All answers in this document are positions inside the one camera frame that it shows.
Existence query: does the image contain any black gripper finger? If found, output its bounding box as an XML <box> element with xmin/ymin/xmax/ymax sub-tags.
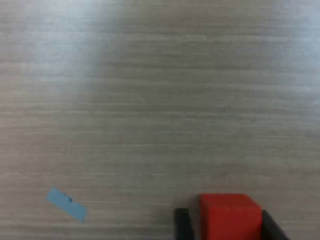
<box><xmin>259</xmin><ymin>209</ymin><xmax>292</xmax><ymax>240</ymax></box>
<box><xmin>173</xmin><ymin>207</ymin><xmax>195</xmax><ymax>240</ymax></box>

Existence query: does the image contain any red cube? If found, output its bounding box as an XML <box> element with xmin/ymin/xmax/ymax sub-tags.
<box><xmin>198</xmin><ymin>193</ymin><xmax>263</xmax><ymax>240</ymax></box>

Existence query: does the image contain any grey-blue tape piece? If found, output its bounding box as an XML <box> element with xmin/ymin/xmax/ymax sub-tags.
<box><xmin>45</xmin><ymin>187</ymin><xmax>89</xmax><ymax>224</ymax></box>

